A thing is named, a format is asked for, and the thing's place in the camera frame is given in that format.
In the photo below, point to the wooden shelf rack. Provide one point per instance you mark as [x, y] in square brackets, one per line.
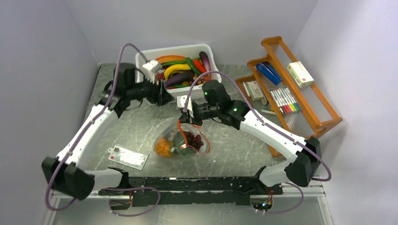
[316, 115]

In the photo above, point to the flat clear packet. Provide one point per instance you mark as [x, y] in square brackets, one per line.
[127, 157]

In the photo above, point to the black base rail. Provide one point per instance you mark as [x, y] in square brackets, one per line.
[146, 191]

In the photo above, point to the white red box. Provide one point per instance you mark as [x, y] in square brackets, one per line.
[299, 74]

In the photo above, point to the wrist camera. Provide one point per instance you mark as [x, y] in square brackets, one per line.
[185, 102]
[150, 69]

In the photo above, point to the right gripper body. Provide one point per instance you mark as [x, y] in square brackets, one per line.
[203, 111]

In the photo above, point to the toy green chili pepper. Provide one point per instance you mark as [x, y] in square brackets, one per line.
[168, 64]

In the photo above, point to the small white box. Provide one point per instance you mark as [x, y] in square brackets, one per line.
[255, 91]

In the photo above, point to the toy red chili pepper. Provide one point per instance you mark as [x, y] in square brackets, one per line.
[199, 66]

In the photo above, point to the clear zip top bag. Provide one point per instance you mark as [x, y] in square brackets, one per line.
[175, 127]

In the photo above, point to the white plastic bin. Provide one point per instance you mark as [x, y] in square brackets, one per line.
[188, 51]

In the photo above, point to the coloured marker set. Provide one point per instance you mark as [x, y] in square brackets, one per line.
[285, 100]

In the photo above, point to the white marker pen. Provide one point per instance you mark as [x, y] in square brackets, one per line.
[268, 112]

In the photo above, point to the toy green avocado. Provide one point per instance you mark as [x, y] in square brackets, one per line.
[180, 148]

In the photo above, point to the toy red grapes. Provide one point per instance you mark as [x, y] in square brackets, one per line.
[160, 76]

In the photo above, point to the toy orange papaya slice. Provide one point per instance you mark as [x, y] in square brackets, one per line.
[170, 58]

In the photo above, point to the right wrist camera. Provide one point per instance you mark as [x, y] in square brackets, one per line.
[185, 102]

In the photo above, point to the toy yellow banana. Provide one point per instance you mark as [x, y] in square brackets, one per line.
[174, 68]

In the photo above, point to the toy purple eggplant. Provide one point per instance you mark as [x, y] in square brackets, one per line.
[178, 79]

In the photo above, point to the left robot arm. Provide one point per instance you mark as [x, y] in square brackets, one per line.
[66, 173]

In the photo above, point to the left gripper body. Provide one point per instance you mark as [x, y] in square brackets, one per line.
[148, 91]

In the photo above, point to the blue stapler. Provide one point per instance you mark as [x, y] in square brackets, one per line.
[268, 71]

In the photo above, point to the toy pineapple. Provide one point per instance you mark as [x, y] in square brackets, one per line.
[164, 148]

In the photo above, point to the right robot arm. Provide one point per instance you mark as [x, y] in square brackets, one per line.
[302, 155]

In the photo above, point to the toy dark grapes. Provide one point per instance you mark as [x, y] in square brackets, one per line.
[194, 140]

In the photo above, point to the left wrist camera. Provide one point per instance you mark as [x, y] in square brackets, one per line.
[150, 69]

